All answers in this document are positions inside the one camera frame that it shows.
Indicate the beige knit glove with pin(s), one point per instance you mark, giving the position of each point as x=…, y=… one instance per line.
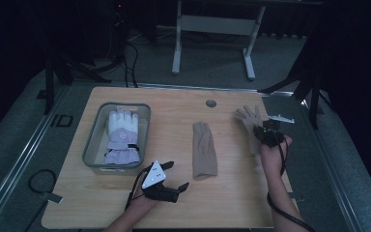
x=204, y=151
x=249, y=117

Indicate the black metal stand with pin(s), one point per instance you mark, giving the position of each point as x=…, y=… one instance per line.
x=310, y=87

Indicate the round grey table grommet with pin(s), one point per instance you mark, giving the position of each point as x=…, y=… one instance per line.
x=211, y=103

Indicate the grey tape piece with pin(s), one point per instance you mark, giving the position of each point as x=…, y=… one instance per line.
x=51, y=197

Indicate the silver floor rail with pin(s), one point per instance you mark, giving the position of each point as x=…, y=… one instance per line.
x=335, y=174
x=22, y=151

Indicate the white desk frame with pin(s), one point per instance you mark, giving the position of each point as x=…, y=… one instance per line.
x=217, y=25

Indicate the person's right hand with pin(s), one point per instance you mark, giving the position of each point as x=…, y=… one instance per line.
x=272, y=158

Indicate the grey translucent plastic bin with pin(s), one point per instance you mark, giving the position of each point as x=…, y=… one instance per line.
x=96, y=141

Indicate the lilac glove with white fingers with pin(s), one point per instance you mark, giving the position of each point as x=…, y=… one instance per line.
x=122, y=135

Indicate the person's left hand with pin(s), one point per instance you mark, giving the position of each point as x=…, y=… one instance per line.
x=145, y=203

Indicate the black tripod stand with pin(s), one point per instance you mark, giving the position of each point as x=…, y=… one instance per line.
x=64, y=71

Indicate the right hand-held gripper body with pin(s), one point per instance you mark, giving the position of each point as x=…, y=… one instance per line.
x=270, y=133

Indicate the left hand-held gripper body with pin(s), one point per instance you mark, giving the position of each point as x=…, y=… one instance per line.
x=156, y=185

